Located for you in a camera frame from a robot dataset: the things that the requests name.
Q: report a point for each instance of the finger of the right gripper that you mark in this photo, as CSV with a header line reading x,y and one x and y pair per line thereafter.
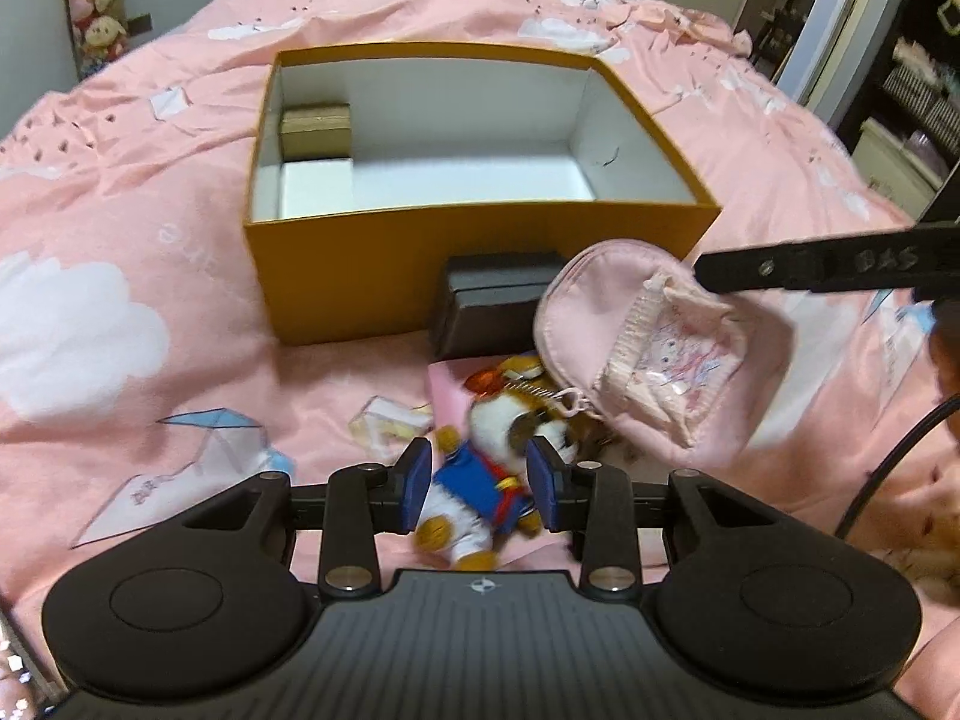
x,y
923,258

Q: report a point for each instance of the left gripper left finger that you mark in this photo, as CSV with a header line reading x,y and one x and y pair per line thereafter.
x,y
362,501

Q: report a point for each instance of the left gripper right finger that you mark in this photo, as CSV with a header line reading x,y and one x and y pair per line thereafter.
x,y
593,504

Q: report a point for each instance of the red panda sailor plush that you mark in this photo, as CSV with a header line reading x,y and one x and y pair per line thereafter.
x,y
479,496

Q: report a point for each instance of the black rectangular box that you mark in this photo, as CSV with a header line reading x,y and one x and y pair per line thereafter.
x,y
487,302

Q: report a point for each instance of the pink notebook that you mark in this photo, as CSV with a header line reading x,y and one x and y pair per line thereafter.
x,y
450,398

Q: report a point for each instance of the person right hand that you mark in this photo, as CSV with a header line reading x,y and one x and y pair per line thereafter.
x,y
944,345

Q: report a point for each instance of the clear plastic wrapper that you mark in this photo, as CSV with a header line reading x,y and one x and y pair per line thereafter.
x,y
383,427

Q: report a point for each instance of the dark wardrobe shelf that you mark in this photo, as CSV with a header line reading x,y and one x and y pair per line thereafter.
x,y
902,125

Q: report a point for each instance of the orange cardboard storage box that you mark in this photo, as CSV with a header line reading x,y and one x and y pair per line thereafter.
x,y
457,149

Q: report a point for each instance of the small gold box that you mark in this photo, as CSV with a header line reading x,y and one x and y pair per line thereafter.
x,y
316,133

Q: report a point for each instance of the pink cloud-print bedsheet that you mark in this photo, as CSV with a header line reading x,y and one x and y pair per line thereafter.
x,y
134,343

